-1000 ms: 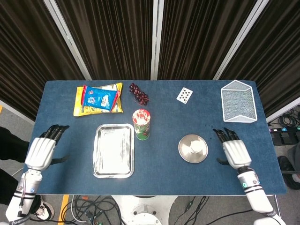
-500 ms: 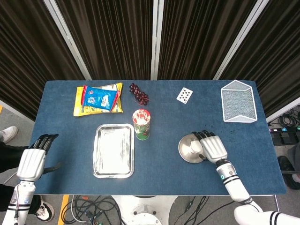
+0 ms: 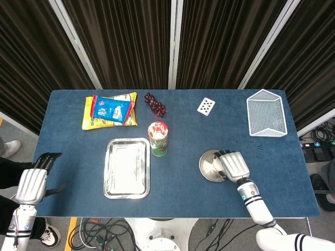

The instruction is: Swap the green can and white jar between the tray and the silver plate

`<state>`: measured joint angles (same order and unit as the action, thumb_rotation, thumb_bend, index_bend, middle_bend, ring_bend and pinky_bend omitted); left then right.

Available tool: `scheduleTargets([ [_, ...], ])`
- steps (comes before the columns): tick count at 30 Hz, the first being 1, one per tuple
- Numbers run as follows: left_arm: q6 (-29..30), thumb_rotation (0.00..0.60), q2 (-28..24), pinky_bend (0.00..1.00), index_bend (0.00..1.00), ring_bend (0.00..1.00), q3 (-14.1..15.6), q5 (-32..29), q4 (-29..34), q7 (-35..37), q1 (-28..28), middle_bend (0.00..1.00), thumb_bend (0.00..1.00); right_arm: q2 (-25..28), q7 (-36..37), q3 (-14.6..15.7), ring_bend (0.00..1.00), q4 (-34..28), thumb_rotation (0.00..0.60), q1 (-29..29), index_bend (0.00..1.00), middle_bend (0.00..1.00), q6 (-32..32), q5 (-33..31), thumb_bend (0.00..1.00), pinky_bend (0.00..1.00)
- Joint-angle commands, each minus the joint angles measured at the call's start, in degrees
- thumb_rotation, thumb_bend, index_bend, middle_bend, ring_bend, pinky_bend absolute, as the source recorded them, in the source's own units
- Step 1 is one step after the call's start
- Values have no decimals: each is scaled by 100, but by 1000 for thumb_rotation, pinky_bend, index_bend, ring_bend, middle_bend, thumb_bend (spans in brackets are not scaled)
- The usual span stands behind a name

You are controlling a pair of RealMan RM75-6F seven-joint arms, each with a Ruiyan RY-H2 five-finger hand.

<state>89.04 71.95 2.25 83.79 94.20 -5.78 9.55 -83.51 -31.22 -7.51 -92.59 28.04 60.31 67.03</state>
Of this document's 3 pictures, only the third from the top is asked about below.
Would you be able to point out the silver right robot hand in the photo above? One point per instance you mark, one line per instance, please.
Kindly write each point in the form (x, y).
(234, 164)

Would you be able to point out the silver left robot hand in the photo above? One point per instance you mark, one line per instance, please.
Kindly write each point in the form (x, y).
(30, 184)

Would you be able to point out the green Pringles can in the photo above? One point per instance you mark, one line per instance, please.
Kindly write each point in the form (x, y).
(158, 142)

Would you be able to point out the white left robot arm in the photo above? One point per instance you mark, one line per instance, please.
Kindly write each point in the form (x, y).
(22, 222)

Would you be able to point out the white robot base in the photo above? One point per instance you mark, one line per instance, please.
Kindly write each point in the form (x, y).
(162, 232)

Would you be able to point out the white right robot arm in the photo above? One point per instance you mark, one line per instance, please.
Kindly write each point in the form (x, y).
(261, 211)

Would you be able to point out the black trouser legs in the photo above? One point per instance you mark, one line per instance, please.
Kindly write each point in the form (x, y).
(10, 172)

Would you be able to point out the round stainless steel plate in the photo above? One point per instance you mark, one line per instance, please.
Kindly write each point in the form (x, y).
(208, 164)

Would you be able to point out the white and black sneaker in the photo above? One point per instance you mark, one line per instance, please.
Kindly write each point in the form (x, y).
(49, 234)

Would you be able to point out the blue tablecloth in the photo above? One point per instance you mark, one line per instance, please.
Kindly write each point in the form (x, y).
(183, 193)

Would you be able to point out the hearts playing card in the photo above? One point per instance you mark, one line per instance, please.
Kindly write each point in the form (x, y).
(206, 106)

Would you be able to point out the orange box under table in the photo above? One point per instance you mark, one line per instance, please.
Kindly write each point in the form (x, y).
(95, 221)

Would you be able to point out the yellow snack bag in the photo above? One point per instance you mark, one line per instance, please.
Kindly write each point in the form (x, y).
(89, 123)

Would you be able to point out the black shoe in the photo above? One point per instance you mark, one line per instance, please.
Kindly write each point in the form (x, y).
(320, 185)

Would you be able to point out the dark red grape bunch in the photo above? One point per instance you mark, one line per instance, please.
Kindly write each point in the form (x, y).
(156, 106)

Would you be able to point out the rectangular stainless steel tray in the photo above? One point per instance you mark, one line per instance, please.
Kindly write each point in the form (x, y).
(127, 168)

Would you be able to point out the blue and red snack bag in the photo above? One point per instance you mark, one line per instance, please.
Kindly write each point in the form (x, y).
(110, 108)

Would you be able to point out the dark brown curtain panel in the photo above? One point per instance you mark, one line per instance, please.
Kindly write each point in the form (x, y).
(31, 65)
(125, 39)
(222, 39)
(308, 57)

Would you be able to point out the white partition base rail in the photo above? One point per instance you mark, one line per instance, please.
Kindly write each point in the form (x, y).
(318, 121)
(18, 123)

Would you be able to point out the white table frame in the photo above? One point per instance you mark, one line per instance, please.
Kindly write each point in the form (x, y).
(310, 225)

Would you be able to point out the white partition post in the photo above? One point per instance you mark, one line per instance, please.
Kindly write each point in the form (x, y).
(76, 44)
(267, 47)
(174, 44)

